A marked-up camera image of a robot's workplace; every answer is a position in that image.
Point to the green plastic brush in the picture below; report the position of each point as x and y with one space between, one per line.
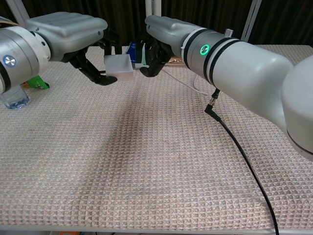
143 57

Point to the pink woven table mat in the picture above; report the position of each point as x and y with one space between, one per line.
122 159

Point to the blue white plastic packet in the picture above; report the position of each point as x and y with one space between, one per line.
132 52

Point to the orange gloves plastic package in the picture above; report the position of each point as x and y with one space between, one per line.
177 61

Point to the dark pleated curtain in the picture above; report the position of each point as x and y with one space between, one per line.
195 12

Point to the white charger adapter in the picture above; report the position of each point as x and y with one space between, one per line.
119 66

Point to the white frame post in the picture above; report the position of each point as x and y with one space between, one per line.
252 19
20 12
152 8

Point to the clear plastic water bottle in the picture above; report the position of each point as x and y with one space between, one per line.
14 98

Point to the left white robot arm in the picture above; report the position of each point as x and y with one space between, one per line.
22 54

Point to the green orange snack packet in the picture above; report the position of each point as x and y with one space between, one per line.
36 83

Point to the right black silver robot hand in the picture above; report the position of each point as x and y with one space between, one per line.
168 34

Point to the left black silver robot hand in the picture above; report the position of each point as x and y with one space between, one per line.
68 31

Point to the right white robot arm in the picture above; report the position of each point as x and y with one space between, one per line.
252 76

